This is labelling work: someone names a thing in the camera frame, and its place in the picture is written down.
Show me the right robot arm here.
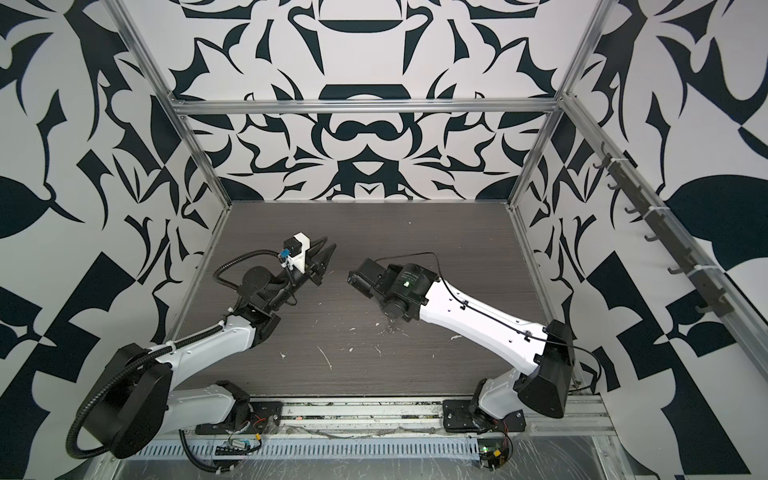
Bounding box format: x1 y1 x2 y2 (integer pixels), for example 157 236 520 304
347 259 575 433

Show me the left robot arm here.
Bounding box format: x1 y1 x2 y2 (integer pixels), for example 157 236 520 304
65 233 336 459

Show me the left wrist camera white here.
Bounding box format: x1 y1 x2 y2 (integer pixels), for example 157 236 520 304
278 233 310 273

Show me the horizontal aluminium frame bar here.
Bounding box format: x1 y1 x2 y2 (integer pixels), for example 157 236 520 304
171 98 557 115

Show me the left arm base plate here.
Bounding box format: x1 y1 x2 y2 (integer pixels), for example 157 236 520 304
194 400 283 435

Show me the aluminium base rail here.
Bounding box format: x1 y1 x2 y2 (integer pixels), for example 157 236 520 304
186 395 617 440

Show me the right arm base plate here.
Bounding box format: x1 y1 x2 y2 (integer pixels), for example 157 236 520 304
442 399 527 434

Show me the white slotted cable duct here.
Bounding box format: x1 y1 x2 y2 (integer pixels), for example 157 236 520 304
119 439 481 462

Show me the left circuit board with wires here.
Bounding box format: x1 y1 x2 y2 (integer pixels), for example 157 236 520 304
215 434 263 457

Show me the circuit board with wires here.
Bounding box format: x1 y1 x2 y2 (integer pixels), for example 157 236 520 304
478 435 513 471
215 434 263 457

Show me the right circuit board with wires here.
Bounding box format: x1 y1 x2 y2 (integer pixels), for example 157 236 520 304
478 435 513 471

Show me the wall hook rail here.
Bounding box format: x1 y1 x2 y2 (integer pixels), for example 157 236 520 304
596 142 737 318

